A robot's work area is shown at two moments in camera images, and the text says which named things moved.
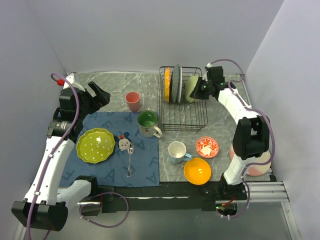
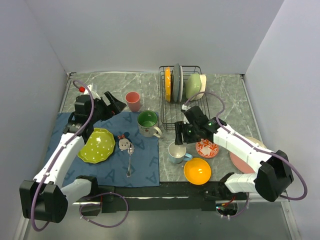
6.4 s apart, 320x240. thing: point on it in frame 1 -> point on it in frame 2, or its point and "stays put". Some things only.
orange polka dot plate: (167, 83) stays put
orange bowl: (197, 171) stays put
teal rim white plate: (180, 84) stays put
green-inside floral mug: (147, 120) stays put
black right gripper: (196, 93) -> (180, 127)
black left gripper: (101, 97) -> (116, 107)
